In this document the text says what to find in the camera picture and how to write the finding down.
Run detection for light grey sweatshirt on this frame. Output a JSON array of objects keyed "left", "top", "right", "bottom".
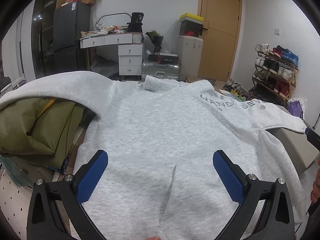
[{"left": 1, "top": 72, "right": 306, "bottom": 239}]

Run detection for person right hand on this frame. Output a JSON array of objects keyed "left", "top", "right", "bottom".
[{"left": 310, "top": 169, "right": 320, "bottom": 203}]

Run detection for grey bed footboard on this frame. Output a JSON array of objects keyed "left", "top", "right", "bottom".
[{"left": 267, "top": 128, "right": 319, "bottom": 176}]

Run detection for purple plastic bag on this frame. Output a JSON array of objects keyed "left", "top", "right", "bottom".
[{"left": 286, "top": 100, "right": 304, "bottom": 119}]

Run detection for wooden shoe rack with shoes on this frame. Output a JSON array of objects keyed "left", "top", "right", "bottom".
[{"left": 249, "top": 44, "right": 299, "bottom": 107}]

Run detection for silver aluminium suitcase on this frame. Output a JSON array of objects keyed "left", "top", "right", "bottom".
[{"left": 141, "top": 60, "right": 180, "bottom": 81}]

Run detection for white small cabinet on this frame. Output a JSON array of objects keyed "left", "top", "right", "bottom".
[{"left": 177, "top": 36, "right": 203, "bottom": 81}]

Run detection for black box on suitcase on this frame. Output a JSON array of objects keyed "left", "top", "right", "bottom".
[{"left": 148, "top": 54, "right": 179, "bottom": 64}]

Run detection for white dressing desk with drawers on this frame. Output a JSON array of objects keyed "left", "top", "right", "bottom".
[{"left": 80, "top": 33, "right": 144, "bottom": 76}]

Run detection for dark flower bouquet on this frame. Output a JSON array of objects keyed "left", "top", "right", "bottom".
[{"left": 145, "top": 30, "right": 164, "bottom": 54}]

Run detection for wooden door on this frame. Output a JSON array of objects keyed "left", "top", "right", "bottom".
[{"left": 198, "top": 0, "right": 242, "bottom": 81}]

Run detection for yellow black shoe boxes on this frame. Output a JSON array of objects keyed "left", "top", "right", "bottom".
[{"left": 180, "top": 12, "right": 203, "bottom": 37}]

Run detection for black refrigerator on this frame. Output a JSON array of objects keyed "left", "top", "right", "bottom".
[{"left": 53, "top": 1, "right": 91, "bottom": 73}]

